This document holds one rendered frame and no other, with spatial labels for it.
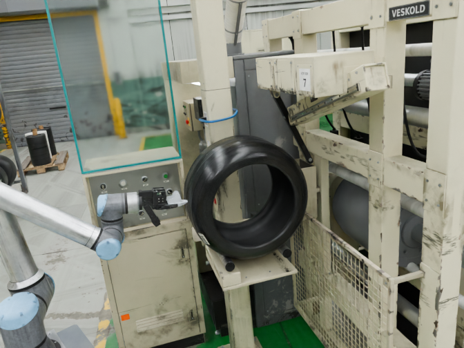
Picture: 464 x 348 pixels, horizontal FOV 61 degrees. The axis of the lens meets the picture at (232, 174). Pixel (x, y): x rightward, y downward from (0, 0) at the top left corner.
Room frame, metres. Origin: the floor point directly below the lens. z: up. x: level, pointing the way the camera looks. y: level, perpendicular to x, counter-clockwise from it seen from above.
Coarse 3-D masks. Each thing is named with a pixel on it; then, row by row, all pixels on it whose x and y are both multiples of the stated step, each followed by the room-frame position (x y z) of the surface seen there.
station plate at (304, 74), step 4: (300, 68) 1.52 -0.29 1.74; (304, 68) 1.49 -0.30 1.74; (300, 72) 1.52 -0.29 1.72; (304, 72) 1.49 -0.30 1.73; (308, 72) 1.46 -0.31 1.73; (300, 76) 1.52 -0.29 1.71; (304, 76) 1.49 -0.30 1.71; (308, 76) 1.46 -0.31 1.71; (300, 80) 1.52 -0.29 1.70; (304, 80) 1.49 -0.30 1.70; (308, 80) 1.46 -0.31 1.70; (300, 84) 1.53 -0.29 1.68; (304, 84) 1.49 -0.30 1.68; (308, 84) 1.46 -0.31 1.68; (300, 88) 1.53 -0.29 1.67; (304, 88) 1.49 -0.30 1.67; (308, 88) 1.46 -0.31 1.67
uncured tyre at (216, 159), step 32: (224, 160) 1.61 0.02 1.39; (256, 160) 1.62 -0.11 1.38; (288, 160) 1.67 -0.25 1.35; (192, 192) 1.61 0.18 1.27; (288, 192) 1.90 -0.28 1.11; (192, 224) 1.65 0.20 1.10; (224, 224) 1.86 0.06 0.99; (256, 224) 1.89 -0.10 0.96; (288, 224) 1.66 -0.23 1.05; (256, 256) 1.63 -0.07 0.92
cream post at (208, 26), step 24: (192, 0) 2.02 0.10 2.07; (216, 0) 1.98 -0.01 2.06; (216, 24) 1.98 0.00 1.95; (216, 48) 1.98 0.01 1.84; (216, 72) 1.98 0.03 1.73; (216, 96) 1.97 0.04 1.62; (216, 216) 2.04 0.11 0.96; (240, 216) 1.99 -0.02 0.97; (240, 288) 1.98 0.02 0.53; (240, 312) 1.97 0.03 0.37; (240, 336) 1.97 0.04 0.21
